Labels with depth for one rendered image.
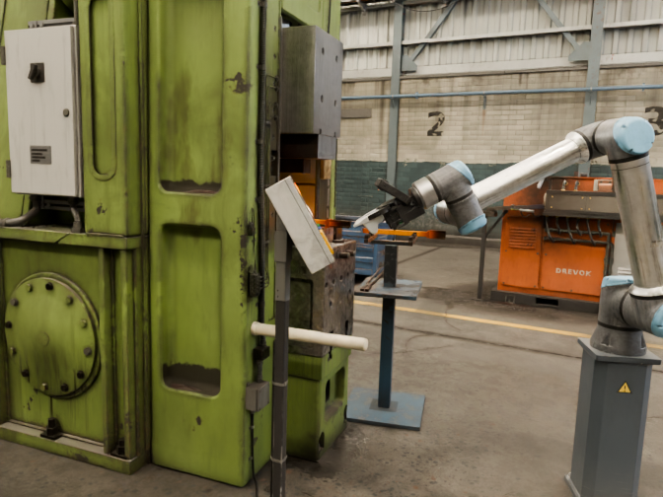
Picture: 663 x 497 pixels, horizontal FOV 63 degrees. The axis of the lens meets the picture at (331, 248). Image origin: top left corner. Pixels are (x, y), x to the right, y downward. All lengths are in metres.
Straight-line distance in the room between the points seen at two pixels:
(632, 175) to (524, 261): 3.77
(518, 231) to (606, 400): 3.52
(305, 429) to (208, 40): 1.59
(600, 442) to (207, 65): 2.00
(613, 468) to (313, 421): 1.15
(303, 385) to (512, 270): 3.67
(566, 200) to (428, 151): 5.00
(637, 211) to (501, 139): 7.87
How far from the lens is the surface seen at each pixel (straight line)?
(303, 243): 1.58
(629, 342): 2.25
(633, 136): 1.93
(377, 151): 10.41
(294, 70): 2.21
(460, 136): 9.94
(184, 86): 2.21
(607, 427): 2.32
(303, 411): 2.39
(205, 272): 2.16
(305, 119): 2.17
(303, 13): 2.46
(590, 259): 5.60
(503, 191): 1.88
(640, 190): 1.97
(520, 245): 5.64
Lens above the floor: 1.22
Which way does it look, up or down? 8 degrees down
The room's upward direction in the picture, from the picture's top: 2 degrees clockwise
